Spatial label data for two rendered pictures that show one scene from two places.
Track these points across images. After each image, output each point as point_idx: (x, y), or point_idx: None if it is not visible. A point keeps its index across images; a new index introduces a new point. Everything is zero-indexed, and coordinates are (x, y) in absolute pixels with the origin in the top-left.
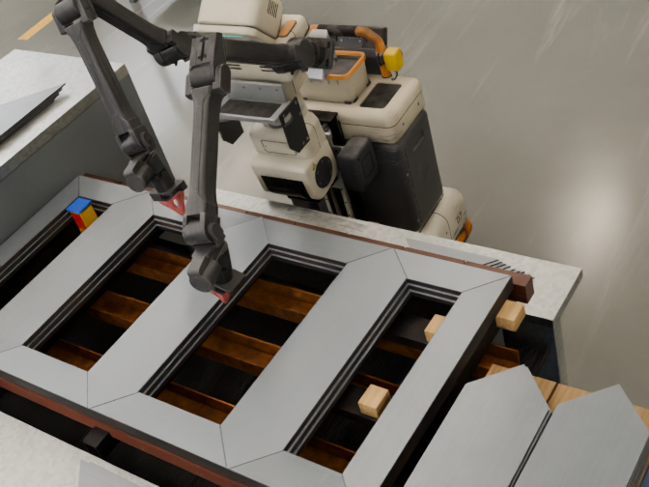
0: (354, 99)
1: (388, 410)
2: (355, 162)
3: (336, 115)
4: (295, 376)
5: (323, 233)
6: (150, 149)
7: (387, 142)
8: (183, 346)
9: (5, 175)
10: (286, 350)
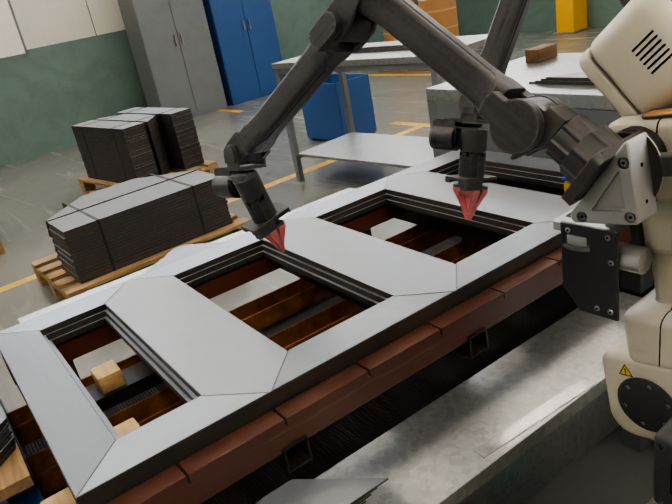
0: None
1: (54, 360)
2: (655, 445)
3: None
4: (169, 310)
5: (368, 335)
6: (461, 117)
7: None
8: (295, 258)
9: (599, 107)
10: (207, 306)
